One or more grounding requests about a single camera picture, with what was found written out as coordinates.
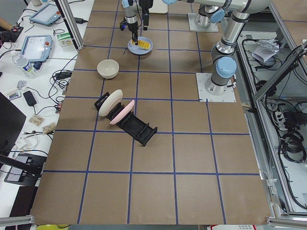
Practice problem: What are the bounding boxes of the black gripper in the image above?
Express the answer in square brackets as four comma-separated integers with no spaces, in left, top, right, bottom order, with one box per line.
[139,0,154,15]
[129,14,149,46]

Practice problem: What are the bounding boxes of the sliced yellow bread loaf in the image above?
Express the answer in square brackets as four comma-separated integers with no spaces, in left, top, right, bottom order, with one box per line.
[130,40,151,50]

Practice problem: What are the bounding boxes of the blue plate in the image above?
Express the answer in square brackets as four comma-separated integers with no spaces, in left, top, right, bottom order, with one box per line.
[128,36,153,55]

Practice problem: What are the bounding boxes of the cream white plate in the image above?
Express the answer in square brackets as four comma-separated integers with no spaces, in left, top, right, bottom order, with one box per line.
[98,89,123,116]

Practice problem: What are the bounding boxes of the pink plate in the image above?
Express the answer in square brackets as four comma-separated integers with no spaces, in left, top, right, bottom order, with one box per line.
[109,100,135,125]

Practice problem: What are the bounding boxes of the black plate rack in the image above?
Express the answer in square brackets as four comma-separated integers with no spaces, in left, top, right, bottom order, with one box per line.
[94,96,157,146]

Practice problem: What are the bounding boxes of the white bowl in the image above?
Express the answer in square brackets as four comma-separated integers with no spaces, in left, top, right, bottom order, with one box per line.
[97,59,119,79]

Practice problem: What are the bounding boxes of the green white small box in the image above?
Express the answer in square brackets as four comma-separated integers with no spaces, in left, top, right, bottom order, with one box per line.
[57,33,73,47]

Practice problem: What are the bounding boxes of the upper teach pendant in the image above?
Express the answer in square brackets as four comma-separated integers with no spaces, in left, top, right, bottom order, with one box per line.
[29,4,61,26]

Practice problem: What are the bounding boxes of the teach pendant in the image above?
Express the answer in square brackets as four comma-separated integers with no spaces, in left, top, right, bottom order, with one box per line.
[29,4,61,26]
[21,35,53,63]

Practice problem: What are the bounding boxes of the lower teach pendant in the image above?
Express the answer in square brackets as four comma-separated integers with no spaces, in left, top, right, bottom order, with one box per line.
[21,35,53,63]

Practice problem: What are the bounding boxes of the clear water bottle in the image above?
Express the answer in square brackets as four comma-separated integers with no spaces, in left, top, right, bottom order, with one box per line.
[12,53,37,79]

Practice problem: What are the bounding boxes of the crumpled white paper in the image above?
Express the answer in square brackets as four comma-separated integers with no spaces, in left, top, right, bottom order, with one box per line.
[252,39,280,63]

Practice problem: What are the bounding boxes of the black power brick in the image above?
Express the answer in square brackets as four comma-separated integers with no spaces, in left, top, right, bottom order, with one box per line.
[23,91,37,106]

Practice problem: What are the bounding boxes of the black monitor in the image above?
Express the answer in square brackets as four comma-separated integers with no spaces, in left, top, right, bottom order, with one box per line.
[0,93,26,156]

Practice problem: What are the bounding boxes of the arm mounting base plate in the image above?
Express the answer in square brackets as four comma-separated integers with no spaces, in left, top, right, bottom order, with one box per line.
[196,73,236,103]
[188,13,219,33]

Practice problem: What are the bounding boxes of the coiled black cables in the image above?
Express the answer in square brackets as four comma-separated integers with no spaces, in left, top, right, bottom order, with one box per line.
[279,130,307,163]

